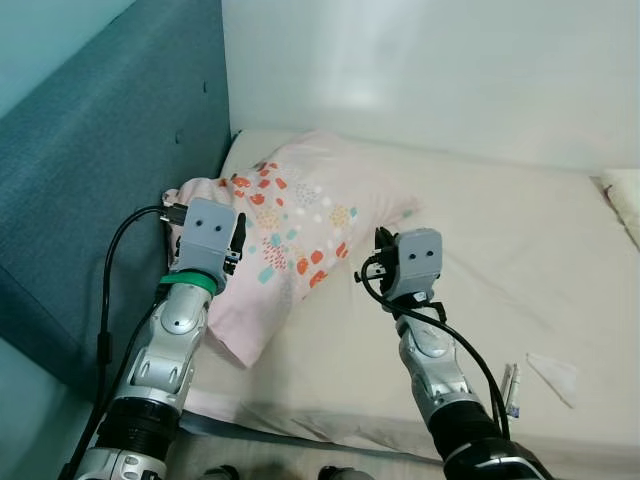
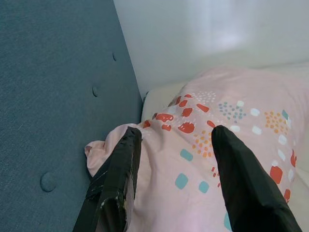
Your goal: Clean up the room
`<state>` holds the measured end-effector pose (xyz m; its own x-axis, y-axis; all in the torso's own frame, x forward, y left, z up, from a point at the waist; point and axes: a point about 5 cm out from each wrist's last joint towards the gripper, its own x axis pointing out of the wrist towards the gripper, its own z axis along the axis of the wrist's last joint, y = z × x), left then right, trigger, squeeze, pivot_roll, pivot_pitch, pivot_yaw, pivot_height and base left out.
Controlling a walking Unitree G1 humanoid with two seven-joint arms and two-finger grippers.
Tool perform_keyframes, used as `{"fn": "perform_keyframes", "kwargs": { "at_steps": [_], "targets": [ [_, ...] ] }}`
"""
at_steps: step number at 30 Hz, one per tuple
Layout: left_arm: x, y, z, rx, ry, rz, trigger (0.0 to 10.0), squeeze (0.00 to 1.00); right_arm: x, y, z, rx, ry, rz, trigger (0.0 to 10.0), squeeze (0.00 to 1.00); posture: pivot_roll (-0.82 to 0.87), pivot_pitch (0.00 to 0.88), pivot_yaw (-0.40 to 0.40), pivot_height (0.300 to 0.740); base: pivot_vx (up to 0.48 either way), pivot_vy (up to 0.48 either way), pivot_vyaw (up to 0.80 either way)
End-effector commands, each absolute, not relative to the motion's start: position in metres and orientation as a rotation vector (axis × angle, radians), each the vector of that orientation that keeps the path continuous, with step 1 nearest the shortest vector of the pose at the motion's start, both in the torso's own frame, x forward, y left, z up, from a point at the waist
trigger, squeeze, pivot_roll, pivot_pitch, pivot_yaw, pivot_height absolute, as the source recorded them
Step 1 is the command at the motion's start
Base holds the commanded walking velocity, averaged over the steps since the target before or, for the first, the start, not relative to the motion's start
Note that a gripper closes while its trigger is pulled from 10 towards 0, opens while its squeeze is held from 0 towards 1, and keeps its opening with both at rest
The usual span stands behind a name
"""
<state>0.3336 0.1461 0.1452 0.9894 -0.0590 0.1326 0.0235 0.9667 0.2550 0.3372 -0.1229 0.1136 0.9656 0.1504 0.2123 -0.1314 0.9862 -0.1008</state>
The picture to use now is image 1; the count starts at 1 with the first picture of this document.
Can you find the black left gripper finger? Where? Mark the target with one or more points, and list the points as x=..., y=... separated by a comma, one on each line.
x=239, y=232

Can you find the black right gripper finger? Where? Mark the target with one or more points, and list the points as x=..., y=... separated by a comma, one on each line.
x=384, y=243

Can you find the pink dotted pillow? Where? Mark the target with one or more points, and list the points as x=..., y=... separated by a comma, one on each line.
x=300, y=200

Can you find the cream cartoon print blanket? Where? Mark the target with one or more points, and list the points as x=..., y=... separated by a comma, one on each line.
x=625, y=200

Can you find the white paper tissue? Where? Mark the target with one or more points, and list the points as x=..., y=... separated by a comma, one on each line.
x=558, y=375

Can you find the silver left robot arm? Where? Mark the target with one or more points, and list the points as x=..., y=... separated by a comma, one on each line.
x=180, y=322

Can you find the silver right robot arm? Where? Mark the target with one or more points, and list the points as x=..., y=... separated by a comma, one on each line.
x=432, y=365

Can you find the beige bed mattress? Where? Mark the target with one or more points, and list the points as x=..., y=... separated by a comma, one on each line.
x=500, y=250

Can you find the blue-grey padded headboard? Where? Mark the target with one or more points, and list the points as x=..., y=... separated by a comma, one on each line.
x=100, y=150

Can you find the grey robot right foot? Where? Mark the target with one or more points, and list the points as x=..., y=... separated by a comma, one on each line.
x=345, y=473

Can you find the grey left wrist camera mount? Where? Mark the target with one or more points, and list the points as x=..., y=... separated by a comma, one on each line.
x=205, y=240

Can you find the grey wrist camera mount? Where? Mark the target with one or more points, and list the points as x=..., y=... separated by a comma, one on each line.
x=205, y=240
x=420, y=260

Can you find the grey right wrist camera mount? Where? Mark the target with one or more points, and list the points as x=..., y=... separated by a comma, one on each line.
x=420, y=260

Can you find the dark blue bed frame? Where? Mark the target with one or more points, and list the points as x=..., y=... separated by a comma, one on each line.
x=215, y=425

